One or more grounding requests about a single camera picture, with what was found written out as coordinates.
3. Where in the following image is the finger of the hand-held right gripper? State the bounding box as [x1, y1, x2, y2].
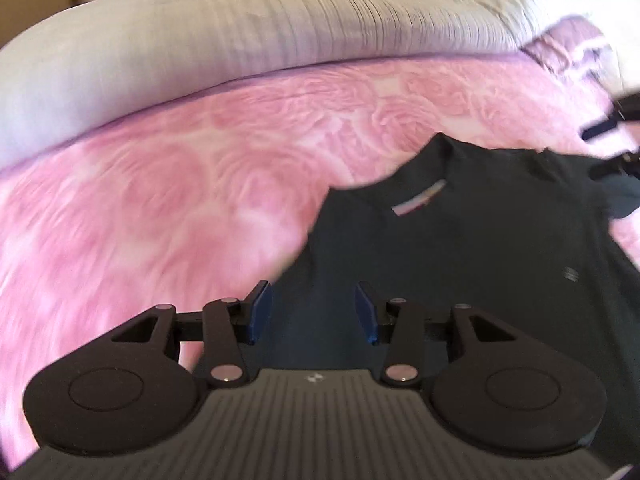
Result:
[582, 94, 640, 142]
[589, 147, 640, 182]

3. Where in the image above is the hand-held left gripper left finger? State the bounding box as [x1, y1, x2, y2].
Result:
[106, 280, 274, 388]

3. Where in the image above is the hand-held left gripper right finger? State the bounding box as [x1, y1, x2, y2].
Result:
[354, 282, 522, 387]

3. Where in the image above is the pale striped quilt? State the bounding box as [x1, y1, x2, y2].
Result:
[0, 0, 632, 171]

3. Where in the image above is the dark green t-shirt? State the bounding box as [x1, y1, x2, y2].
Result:
[192, 132, 640, 480]

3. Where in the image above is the pink ruffled pillow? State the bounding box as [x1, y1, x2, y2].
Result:
[520, 16, 626, 111]

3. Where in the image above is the pink floral blanket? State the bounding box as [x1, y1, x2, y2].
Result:
[0, 52, 640, 467]

